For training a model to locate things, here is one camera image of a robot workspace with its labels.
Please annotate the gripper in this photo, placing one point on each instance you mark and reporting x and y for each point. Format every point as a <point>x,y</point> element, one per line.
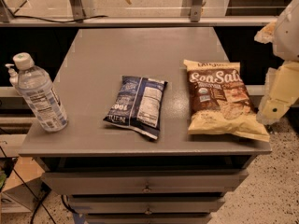
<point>288,34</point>

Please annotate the brown sea salt chip bag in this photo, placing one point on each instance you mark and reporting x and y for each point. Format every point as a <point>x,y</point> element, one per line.
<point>220,103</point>

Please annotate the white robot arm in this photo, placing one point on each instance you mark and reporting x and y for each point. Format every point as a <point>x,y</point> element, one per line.
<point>283,33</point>

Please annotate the blue chip bag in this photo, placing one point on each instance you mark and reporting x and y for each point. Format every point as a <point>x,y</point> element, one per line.
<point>138,105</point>

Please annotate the clear plastic water bottle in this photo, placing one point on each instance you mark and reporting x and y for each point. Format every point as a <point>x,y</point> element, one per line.
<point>37,89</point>

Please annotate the white pump dispenser bottle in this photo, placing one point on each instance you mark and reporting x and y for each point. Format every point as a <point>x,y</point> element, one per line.
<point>13,76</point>

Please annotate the top grey drawer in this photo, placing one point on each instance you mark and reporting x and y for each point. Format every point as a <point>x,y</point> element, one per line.
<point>144,182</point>

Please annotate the grey drawer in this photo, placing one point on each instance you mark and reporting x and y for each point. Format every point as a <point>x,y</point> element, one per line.
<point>144,182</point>
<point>146,204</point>

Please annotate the middle grey drawer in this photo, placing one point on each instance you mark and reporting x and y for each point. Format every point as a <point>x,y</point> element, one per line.
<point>146,204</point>

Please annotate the cardboard box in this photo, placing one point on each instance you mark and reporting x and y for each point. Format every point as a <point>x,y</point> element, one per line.
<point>23,184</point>

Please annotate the right metal shelf bracket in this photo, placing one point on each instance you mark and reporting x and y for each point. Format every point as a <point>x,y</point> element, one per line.
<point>196,9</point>

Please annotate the metal shelf bracket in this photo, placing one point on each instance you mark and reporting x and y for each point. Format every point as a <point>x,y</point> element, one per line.
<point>196,9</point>
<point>76,2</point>

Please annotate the left metal shelf bracket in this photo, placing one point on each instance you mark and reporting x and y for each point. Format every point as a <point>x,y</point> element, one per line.
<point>76,2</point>

